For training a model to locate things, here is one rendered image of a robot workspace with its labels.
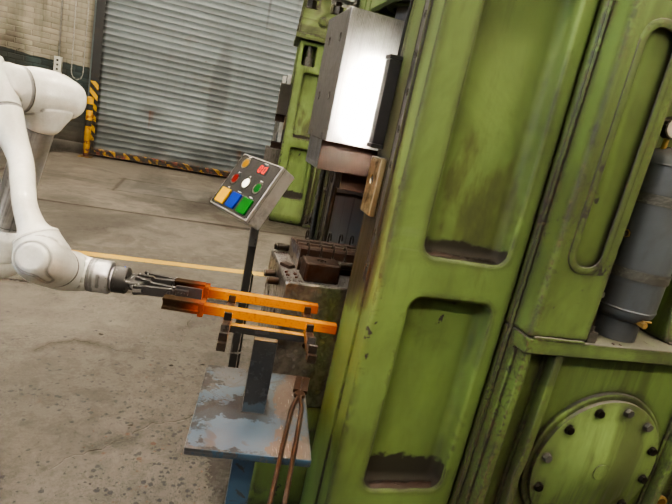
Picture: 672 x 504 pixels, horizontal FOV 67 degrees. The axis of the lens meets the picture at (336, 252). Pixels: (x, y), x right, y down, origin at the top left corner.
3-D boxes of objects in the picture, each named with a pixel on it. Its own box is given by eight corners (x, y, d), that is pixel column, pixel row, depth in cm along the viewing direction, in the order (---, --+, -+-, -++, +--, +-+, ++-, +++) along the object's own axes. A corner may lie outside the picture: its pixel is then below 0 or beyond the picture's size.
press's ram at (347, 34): (331, 143, 153) (360, 1, 143) (307, 133, 188) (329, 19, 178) (455, 167, 165) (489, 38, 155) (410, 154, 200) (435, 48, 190)
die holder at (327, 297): (262, 405, 172) (286, 282, 161) (252, 352, 207) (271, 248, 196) (412, 411, 188) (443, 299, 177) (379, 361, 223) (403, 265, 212)
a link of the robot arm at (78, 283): (91, 296, 140) (76, 292, 127) (31, 287, 137) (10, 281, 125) (100, 257, 142) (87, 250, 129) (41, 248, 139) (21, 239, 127)
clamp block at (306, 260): (303, 281, 165) (306, 262, 163) (298, 272, 173) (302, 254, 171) (338, 285, 168) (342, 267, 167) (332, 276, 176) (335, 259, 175)
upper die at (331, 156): (316, 168, 167) (322, 139, 165) (305, 160, 186) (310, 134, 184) (430, 189, 179) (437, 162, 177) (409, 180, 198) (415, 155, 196)
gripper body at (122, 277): (117, 285, 141) (151, 291, 143) (107, 296, 133) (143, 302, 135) (119, 260, 140) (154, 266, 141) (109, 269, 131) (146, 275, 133)
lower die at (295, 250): (296, 269, 176) (301, 246, 174) (288, 252, 195) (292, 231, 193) (406, 282, 188) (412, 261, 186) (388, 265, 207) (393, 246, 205)
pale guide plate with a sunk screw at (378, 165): (368, 216, 149) (381, 158, 145) (359, 209, 157) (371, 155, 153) (375, 217, 149) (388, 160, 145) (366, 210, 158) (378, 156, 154)
